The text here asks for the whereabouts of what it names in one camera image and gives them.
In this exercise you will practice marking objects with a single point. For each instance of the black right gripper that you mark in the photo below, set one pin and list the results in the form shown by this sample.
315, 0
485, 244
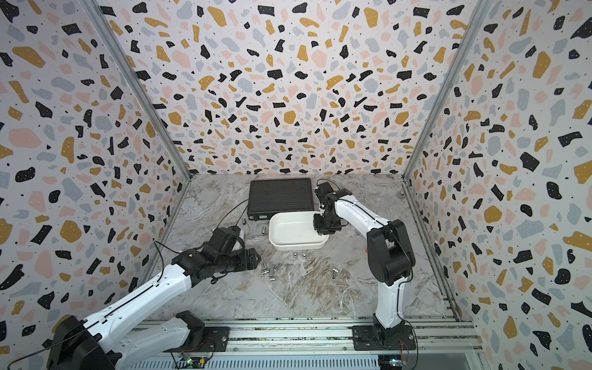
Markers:
317, 227

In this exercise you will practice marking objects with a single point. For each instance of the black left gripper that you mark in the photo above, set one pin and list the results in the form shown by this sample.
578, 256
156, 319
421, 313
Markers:
245, 264

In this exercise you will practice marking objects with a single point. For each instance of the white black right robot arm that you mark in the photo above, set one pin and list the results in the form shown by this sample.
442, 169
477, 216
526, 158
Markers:
390, 258

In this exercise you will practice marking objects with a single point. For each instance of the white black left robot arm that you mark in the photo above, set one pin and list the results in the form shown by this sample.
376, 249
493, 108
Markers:
105, 339

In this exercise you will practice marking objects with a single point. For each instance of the white plastic storage box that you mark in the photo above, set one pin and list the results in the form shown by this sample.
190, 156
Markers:
294, 231

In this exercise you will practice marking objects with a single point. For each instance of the black ribbed tool case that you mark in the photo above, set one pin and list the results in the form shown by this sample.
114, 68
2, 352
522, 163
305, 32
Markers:
270, 197

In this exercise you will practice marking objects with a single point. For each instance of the green circuit board right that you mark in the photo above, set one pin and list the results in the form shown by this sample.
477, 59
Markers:
397, 363

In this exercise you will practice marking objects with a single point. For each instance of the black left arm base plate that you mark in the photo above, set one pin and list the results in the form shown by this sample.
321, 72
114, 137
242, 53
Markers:
207, 339

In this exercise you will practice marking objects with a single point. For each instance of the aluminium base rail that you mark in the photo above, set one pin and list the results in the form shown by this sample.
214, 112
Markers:
327, 344

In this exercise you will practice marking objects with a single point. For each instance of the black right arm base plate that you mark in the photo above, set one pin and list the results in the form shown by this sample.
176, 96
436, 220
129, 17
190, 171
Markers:
375, 337

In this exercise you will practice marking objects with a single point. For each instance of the aluminium frame post left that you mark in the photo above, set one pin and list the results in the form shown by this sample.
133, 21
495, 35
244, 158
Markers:
93, 11

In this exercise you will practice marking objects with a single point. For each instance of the aluminium frame post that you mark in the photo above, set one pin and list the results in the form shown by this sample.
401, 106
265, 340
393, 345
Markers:
475, 21
93, 11

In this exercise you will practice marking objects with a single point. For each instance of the aluminium frame post right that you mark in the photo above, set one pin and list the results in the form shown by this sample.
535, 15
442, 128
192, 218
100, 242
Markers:
475, 21

